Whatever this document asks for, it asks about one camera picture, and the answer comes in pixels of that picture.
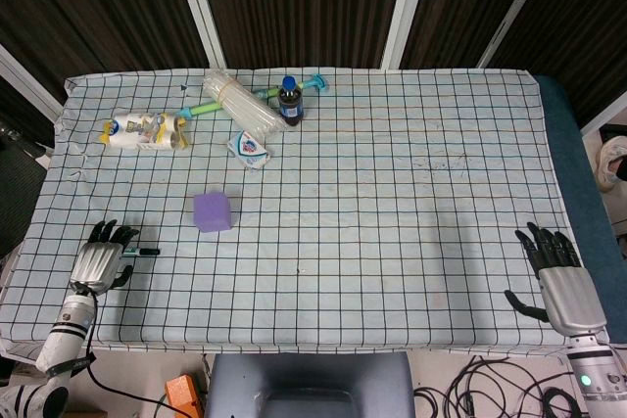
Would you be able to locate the white plastic bag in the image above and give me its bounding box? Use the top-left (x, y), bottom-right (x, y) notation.
top-left (594, 135), bottom-right (627, 192)

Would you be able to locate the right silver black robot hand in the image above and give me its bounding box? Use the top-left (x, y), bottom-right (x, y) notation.
top-left (504, 221), bottom-right (609, 339)

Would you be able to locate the white black grid tablecloth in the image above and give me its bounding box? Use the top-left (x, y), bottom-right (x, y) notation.
top-left (0, 68), bottom-right (614, 358)

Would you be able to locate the blue table pad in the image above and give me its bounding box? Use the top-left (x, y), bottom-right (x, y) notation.
top-left (532, 74), bottom-right (627, 262)

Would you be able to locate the clear plastic cup stack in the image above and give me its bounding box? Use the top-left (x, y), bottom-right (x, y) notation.
top-left (202, 70), bottom-right (288, 138)

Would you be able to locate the white yellow wrapped roll pack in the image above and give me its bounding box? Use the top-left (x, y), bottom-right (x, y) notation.
top-left (99, 112), bottom-right (193, 152)

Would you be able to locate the black mesh chair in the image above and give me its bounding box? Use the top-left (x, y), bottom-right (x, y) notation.
top-left (0, 133), bottom-right (51, 261)

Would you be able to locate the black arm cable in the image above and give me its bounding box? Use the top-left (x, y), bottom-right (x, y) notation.
top-left (83, 332), bottom-right (207, 418)

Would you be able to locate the green blue toy pump stick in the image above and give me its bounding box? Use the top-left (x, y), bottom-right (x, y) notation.
top-left (175, 72), bottom-right (330, 121)

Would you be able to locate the dark soda bottle blue cap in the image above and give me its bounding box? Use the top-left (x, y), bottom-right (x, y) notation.
top-left (276, 74), bottom-right (306, 127)

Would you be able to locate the orange box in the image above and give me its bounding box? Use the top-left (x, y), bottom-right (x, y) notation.
top-left (164, 374), bottom-right (205, 418)

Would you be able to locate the black floor cable tangle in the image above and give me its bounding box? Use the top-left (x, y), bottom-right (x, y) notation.
top-left (413, 353), bottom-right (592, 418)

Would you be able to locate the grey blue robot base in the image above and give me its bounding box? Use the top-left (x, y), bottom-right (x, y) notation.
top-left (204, 351), bottom-right (417, 418)

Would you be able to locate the purple foam cube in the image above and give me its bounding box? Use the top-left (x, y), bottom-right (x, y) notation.
top-left (192, 188), bottom-right (232, 234)

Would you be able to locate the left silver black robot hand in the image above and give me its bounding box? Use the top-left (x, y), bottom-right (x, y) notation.
top-left (70, 219), bottom-right (141, 298)

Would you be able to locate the white partition frame post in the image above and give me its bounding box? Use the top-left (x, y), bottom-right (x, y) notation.
top-left (169, 0), bottom-right (228, 70)
top-left (476, 0), bottom-right (560, 70)
top-left (380, 0), bottom-right (434, 70)
top-left (0, 43), bottom-right (66, 121)
top-left (579, 89), bottom-right (627, 136)

